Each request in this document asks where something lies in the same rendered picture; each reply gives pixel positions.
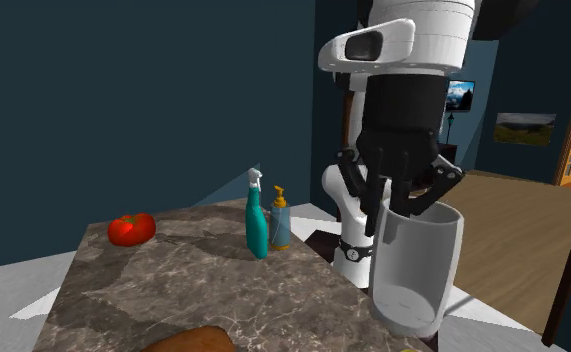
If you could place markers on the teal spray bottle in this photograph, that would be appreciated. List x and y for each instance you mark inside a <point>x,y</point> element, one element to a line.
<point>256,229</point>

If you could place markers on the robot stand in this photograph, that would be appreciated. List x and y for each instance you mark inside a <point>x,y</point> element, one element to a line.
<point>324,246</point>

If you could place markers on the blue sky wall picture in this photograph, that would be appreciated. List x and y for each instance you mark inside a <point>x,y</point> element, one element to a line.
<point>460,96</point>

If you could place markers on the brown bread loaf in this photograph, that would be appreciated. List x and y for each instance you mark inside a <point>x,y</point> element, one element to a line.
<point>192,341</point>

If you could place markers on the red tomato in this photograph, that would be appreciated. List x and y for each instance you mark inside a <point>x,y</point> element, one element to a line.
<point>131,230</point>

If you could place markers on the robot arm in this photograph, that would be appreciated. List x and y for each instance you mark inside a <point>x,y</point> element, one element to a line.
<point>412,39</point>

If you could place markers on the green landscape wall picture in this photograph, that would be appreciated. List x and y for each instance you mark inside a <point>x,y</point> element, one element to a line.
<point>524,129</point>

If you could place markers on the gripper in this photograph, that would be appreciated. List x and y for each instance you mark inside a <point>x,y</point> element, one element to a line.
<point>404,112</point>

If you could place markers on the dark floor lamp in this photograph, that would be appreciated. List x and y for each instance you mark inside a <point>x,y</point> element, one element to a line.
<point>451,128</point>

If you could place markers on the blue soap dispenser orange pump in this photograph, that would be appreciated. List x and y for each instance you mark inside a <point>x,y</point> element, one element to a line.
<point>280,226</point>

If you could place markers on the white cup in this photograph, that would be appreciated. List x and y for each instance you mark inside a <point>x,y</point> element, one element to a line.
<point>412,273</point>

